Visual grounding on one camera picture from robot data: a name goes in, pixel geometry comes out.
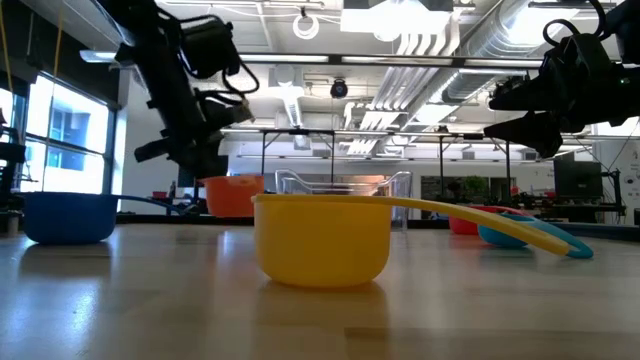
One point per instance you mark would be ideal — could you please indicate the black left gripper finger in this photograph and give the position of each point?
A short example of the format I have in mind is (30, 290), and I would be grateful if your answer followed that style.
(152, 150)
(227, 115)

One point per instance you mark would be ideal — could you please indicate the black computer monitor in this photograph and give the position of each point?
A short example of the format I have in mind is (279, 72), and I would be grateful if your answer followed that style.
(577, 180)

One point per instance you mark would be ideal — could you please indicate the yellow measuring cup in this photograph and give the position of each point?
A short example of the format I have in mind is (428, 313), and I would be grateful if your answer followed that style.
(320, 240)

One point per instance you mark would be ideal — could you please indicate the teal measuring cup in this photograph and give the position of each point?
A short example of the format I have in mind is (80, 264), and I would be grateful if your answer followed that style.
(500, 237)

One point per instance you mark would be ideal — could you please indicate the silver ceiling duct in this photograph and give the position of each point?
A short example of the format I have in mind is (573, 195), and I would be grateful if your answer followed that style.
(490, 45)

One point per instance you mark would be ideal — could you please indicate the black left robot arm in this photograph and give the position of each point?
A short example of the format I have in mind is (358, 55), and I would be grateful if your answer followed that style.
(145, 50)

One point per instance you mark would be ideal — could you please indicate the orange measuring cup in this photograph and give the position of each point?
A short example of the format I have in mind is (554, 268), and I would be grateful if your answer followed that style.
(232, 197)

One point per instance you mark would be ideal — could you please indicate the red measuring cup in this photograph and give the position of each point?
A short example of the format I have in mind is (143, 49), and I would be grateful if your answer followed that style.
(462, 226)

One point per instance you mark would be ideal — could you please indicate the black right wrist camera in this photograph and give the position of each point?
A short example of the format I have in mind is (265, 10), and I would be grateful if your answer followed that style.
(580, 57)

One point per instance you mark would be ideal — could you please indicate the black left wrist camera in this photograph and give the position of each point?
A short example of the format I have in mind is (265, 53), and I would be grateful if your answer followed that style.
(210, 47)

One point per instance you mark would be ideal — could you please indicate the large bright window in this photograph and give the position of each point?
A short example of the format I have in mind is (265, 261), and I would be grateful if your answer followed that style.
(75, 125)

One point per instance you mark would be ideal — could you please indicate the clear plastic basket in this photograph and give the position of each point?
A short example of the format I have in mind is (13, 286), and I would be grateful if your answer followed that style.
(402, 190)

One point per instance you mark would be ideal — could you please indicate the blue measuring cup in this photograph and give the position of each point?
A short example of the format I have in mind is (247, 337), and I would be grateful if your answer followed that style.
(70, 217)

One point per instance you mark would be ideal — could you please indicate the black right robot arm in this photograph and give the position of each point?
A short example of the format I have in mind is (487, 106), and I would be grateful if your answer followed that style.
(631, 27)

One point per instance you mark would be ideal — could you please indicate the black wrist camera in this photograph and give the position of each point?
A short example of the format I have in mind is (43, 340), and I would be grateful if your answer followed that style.
(580, 57)
(210, 47)

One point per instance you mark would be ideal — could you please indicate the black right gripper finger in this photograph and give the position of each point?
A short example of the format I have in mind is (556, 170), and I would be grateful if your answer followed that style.
(535, 132)
(520, 97)

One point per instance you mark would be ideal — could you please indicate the green background plant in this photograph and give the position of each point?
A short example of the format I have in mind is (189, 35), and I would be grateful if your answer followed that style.
(475, 187)

